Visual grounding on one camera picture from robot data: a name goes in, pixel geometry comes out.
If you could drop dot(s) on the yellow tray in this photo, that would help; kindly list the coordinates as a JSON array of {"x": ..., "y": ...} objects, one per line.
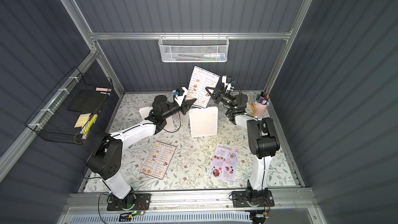
[{"x": 250, "y": 107}]

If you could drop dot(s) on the yellow sticky notepad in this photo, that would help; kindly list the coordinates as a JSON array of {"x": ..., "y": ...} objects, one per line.
[{"x": 82, "y": 120}]

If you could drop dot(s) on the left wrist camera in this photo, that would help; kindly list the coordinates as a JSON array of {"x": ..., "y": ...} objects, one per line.
[{"x": 179, "y": 95}]

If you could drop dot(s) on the pink eraser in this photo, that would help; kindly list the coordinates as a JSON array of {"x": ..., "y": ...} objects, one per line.
[{"x": 103, "y": 89}]

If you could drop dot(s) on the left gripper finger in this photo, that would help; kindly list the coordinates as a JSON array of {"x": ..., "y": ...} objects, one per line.
[
  {"x": 189, "y": 102},
  {"x": 185, "y": 109}
]

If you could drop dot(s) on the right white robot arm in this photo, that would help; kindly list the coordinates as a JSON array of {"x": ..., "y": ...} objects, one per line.
[{"x": 262, "y": 138}]

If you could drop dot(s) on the dim sum menu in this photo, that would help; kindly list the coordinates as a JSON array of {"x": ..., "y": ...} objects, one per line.
[
  {"x": 200, "y": 79},
  {"x": 158, "y": 160}
]

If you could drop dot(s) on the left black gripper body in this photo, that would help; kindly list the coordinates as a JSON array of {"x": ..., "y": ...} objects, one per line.
[{"x": 183, "y": 107}]

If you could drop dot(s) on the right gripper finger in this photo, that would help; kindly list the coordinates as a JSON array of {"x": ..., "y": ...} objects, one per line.
[
  {"x": 213, "y": 90},
  {"x": 216, "y": 97}
]

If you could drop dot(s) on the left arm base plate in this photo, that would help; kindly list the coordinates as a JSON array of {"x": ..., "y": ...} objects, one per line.
[{"x": 132, "y": 202}]

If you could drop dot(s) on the black notebook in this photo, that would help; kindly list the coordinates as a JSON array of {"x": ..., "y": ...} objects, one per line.
[{"x": 87, "y": 101}]

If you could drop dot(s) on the white tube in basket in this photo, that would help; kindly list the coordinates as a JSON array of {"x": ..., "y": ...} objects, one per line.
[{"x": 215, "y": 57}]

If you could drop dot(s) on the black wire wall basket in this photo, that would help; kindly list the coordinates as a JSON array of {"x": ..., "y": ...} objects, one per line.
[{"x": 69, "y": 115}]

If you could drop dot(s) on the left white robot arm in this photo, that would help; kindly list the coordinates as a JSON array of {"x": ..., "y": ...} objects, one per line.
[{"x": 106, "y": 159}]

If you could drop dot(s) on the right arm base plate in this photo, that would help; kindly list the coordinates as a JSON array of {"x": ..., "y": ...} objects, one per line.
[{"x": 239, "y": 199}]

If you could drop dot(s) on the pink pen cup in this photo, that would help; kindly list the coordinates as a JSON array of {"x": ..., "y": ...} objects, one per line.
[{"x": 260, "y": 109}]

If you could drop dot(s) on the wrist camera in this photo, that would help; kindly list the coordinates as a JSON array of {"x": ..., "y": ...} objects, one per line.
[
  {"x": 179, "y": 95},
  {"x": 226, "y": 80}
]

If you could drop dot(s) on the yellow patterned roll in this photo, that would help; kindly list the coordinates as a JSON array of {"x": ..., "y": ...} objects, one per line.
[{"x": 86, "y": 128}]

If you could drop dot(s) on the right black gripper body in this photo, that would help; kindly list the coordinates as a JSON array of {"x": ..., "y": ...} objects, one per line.
[{"x": 216, "y": 95}]

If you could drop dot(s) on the white rack panel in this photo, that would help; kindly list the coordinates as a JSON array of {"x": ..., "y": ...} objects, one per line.
[
  {"x": 145, "y": 111},
  {"x": 183, "y": 119},
  {"x": 203, "y": 122}
]

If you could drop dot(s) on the pink special menu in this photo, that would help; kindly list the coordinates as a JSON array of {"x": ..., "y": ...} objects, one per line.
[{"x": 224, "y": 163}]

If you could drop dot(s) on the white wire mesh basket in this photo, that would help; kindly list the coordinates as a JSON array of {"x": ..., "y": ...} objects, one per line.
[{"x": 190, "y": 49}]

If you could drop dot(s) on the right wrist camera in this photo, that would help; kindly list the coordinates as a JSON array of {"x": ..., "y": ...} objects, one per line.
[{"x": 226, "y": 80}]

